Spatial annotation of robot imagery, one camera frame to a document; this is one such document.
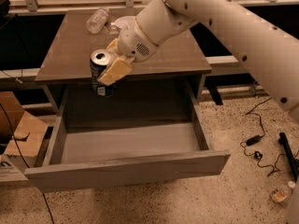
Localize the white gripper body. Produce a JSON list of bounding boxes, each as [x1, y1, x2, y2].
[[118, 19, 158, 63]]

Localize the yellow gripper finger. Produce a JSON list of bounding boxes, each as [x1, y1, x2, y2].
[[97, 55, 135, 86], [106, 38, 121, 55]]

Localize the blue pepsi can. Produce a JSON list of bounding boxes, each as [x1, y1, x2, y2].
[[90, 49, 115, 97]]

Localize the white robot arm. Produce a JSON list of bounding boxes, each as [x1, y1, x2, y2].
[[99, 0, 299, 120]]

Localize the grey cabinet with glossy top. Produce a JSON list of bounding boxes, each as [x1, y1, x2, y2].
[[36, 7, 211, 112]]

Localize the grey open drawer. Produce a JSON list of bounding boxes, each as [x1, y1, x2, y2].
[[25, 79, 230, 192]]

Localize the white ceramic bowl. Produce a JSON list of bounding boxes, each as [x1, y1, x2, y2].
[[112, 16, 135, 30]]

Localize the clear plastic water bottle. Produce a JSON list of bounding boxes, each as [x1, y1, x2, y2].
[[86, 7, 109, 35]]

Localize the brown cardboard box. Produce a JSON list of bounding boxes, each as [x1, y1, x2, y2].
[[0, 91, 48, 183]]

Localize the black bar on floor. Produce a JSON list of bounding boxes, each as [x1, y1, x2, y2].
[[278, 133, 299, 181]]

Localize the small plastic bottle on floor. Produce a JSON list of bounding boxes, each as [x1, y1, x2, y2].
[[270, 181, 296, 203]]

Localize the black cable at left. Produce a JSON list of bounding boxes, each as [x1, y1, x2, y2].
[[0, 103, 56, 224]]

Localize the black power adapter with cable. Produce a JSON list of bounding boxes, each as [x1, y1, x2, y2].
[[240, 98, 280, 176]]

